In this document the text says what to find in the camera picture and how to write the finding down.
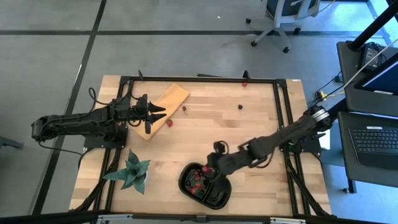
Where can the black plastic tupperware container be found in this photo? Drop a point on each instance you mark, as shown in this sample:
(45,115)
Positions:
(217,199)

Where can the red cherry with stem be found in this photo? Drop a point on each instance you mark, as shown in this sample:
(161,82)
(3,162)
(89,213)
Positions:
(198,186)
(184,108)

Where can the black side desk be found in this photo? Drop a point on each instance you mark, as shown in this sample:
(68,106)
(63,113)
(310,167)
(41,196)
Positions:
(357,102)
(348,168)

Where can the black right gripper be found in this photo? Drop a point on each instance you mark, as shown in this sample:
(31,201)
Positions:
(220,163)

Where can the yellow folded cloth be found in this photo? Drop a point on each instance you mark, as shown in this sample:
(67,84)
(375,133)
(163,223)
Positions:
(169,99)

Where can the computer monitor blue screen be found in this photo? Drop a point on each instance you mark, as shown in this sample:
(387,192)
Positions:
(385,79)

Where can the silver aluminium bracket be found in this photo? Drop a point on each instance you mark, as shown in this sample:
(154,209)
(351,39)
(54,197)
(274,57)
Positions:
(115,217)
(287,221)

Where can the yellow plug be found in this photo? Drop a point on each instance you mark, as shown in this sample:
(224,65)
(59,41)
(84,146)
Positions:
(322,95)

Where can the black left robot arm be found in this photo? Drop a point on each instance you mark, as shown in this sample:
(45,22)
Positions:
(71,123)

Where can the black camera rig bar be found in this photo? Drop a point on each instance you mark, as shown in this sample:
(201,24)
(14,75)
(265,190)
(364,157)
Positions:
(46,217)

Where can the green plant in white pot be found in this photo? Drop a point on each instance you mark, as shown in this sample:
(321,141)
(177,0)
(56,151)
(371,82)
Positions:
(133,171)

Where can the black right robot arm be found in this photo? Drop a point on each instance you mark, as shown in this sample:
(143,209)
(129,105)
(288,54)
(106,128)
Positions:
(280,137)

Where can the grey furniture foot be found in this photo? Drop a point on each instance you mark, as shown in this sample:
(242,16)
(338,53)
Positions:
(9,142)

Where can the small red cherry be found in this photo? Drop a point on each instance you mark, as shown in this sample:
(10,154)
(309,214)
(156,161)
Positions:
(244,84)

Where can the black power adapter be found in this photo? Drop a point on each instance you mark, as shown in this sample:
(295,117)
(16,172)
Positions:
(371,56)

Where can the white office chair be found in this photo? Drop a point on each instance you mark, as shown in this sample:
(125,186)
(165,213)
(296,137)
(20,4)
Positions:
(286,18)

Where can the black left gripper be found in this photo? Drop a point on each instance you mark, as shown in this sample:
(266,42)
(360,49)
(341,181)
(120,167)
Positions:
(132,110)

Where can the black laptop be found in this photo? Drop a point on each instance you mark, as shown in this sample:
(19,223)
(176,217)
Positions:
(373,143)

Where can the black diagonal post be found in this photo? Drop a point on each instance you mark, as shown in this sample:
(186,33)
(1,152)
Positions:
(373,27)

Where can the white paper sheet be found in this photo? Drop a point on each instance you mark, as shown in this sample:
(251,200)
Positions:
(326,141)

